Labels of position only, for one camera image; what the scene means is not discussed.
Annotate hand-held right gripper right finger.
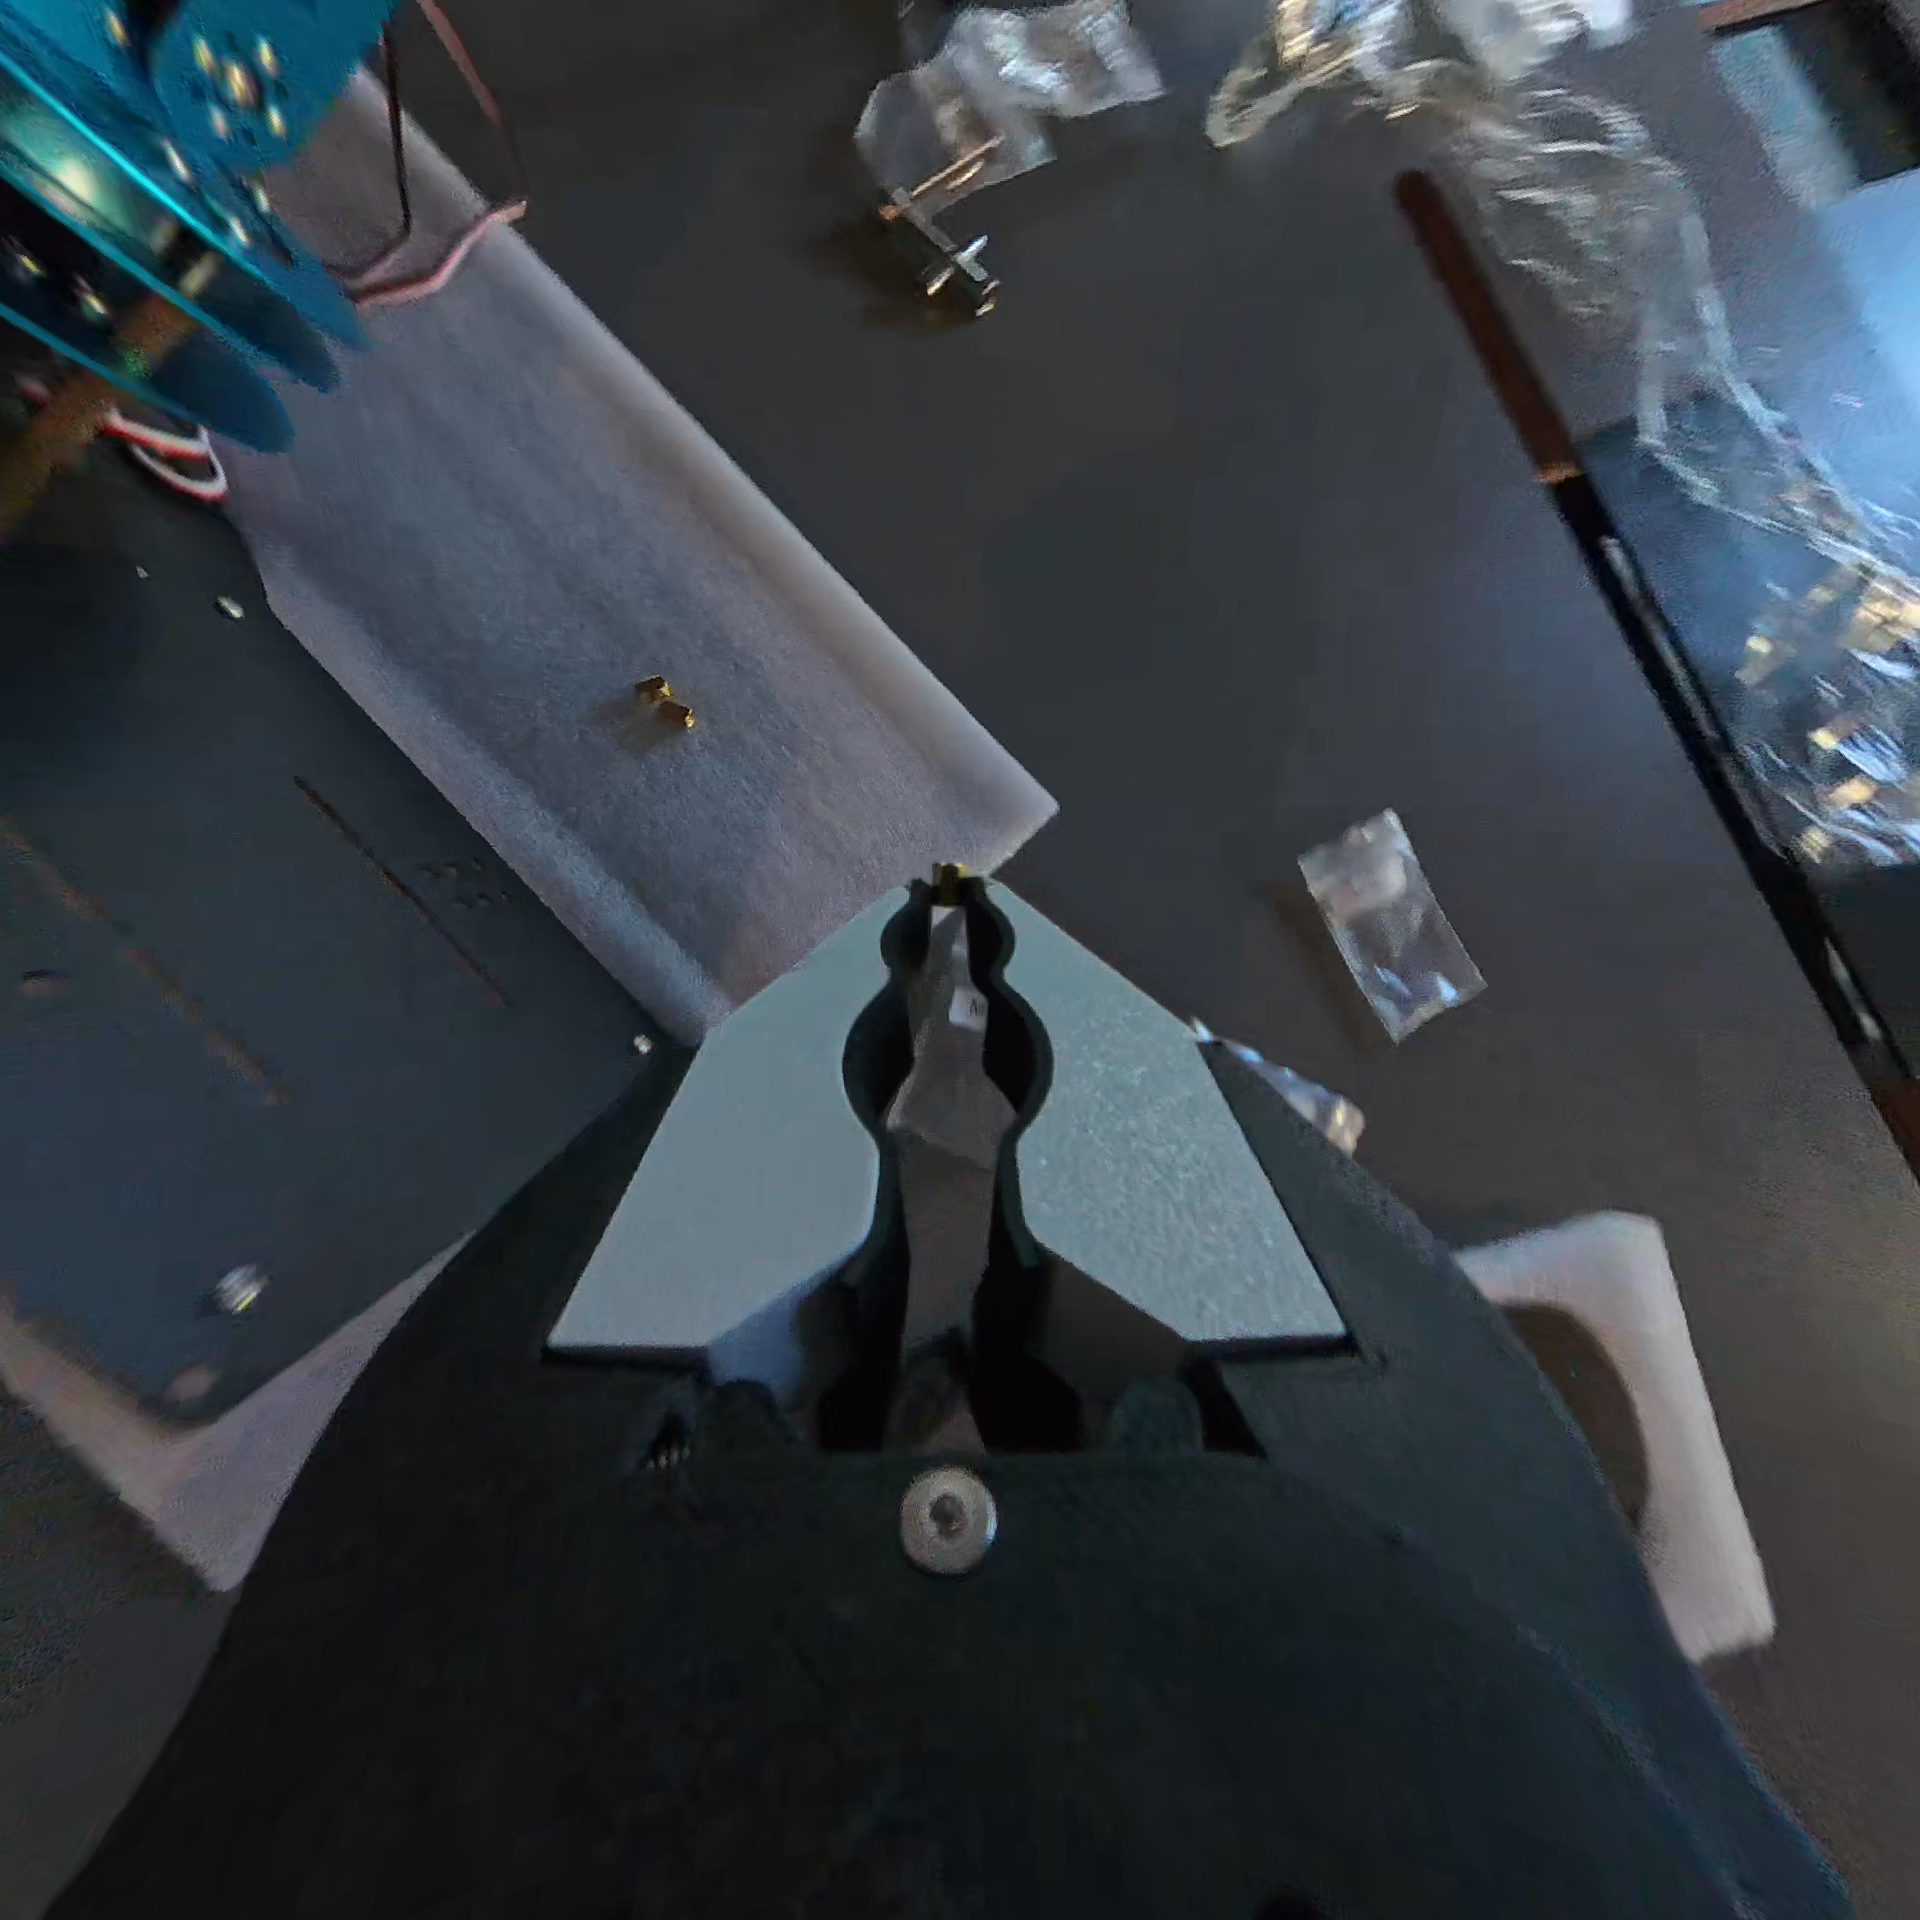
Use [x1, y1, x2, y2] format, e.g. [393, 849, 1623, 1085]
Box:
[963, 877, 1351, 1450]

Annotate white foam square with hole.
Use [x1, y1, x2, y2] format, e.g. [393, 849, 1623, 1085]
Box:
[1452, 1209, 1781, 1670]

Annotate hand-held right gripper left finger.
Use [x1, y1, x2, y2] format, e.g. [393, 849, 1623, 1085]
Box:
[545, 883, 935, 1454]

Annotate crumpled clear plastic wrap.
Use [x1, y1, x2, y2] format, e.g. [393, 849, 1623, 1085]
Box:
[1208, 0, 1920, 868]

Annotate small metal cross wrench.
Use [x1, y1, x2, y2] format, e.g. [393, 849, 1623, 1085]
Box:
[873, 138, 1006, 318]

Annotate scattered small screw bags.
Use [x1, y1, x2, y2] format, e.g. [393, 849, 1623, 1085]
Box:
[882, 812, 1485, 1438]

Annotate blue toy robot arm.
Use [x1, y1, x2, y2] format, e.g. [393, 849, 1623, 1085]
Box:
[0, 0, 681, 1427]

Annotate white foam sheet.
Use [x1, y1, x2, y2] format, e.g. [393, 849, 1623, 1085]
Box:
[0, 69, 1063, 1591]

